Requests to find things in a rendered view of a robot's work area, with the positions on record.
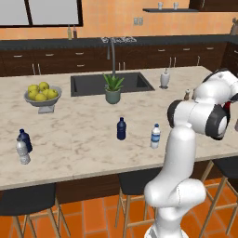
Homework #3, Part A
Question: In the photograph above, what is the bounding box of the black-framed window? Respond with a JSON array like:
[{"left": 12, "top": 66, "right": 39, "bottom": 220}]
[{"left": 0, "top": 0, "right": 84, "bottom": 28}]

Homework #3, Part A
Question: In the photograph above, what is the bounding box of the dark wood cupboard run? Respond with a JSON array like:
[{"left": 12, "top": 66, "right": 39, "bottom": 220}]
[{"left": 0, "top": 41, "right": 238, "bottom": 77}]

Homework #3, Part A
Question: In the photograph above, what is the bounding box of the brown pot with tools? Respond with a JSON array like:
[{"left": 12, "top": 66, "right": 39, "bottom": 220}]
[{"left": 230, "top": 18, "right": 238, "bottom": 36}]

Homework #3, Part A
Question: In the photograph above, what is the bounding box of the black stool with wooden legs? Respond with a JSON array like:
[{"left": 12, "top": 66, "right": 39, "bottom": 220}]
[
  {"left": 0, "top": 182, "right": 72, "bottom": 238},
  {"left": 198, "top": 156, "right": 238, "bottom": 238},
  {"left": 114, "top": 166, "right": 163, "bottom": 238}
]

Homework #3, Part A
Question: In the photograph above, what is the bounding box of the clear grey plastic bottle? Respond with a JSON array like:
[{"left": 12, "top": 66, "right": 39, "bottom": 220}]
[{"left": 16, "top": 138, "right": 32, "bottom": 165}]

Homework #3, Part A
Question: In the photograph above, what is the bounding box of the dark blue round bottle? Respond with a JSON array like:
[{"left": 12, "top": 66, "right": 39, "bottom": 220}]
[{"left": 17, "top": 128, "right": 33, "bottom": 153}]

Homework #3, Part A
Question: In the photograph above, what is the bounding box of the dark wood island base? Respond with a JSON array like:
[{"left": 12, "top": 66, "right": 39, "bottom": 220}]
[{"left": 55, "top": 161, "right": 215, "bottom": 205}]

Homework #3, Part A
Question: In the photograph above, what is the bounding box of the grey wire dish rack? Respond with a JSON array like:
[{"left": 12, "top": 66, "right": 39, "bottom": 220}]
[{"left": 100, "top": 35, "right": 138, "bottom": 45}]

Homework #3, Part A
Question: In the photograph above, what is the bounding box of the dark sink basin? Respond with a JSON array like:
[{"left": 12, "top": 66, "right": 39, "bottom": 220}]
[{"left": 70, "top": 72, "right": 156, "bottom": 98}]

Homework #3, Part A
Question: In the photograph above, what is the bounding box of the green plant in grey pot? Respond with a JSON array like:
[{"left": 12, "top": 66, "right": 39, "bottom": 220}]
[{"left": 102, "top": 73, "right": 126, "bottom": 105}]

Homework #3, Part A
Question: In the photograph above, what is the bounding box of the grey fruit bowl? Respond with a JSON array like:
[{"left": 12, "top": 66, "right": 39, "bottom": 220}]
[{"left": 23, "top": 86, "right": 63, "bottom": 114}]

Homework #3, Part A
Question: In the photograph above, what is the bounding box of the clear blue-labelled plastic bottle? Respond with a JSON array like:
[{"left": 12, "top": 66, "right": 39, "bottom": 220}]
[{"left": 150, "top": 123, "right": 162, "bottom": 150}]

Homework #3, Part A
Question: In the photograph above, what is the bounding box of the dark wall shelf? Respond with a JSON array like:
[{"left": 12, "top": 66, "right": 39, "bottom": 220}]
[{"left": 142, "top": 7, "right": 199, "bottom": 13}]

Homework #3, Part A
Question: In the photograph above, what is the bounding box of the grey tap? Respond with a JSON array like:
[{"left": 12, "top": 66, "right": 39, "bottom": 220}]
[{"left": 106, "top": 36, "right": 117, "bottom": 78}]

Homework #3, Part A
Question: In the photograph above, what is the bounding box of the dark wood wall cupboard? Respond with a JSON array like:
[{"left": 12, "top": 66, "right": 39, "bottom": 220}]
[{"left": 189, "top": 0, "right": 238, "bottom": 13}]

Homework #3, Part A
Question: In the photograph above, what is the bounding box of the white soap dispenser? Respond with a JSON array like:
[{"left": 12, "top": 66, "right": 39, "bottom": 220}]
[{"left": 159, "top": 68, "right": 171, "bottom": 90}]

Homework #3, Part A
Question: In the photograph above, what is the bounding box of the dark blue glass bottle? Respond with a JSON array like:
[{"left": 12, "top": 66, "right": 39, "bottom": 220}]
[{"left": 116, "top": 116, "right": 127, "bottom": 141}]

